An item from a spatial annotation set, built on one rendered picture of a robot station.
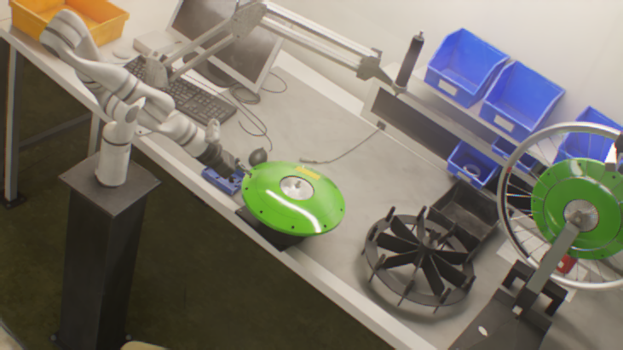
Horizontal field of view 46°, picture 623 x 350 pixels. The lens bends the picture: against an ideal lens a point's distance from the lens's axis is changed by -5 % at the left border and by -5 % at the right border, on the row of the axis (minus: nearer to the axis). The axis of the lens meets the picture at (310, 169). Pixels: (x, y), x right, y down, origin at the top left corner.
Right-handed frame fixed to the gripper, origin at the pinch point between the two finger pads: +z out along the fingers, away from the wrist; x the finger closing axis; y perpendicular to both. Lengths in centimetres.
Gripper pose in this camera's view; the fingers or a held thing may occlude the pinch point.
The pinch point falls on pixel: (250, 175)
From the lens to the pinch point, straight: 218.5
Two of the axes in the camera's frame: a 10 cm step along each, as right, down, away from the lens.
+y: -7.7, 5.5, 3.3
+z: 6.3, 5.2, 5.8
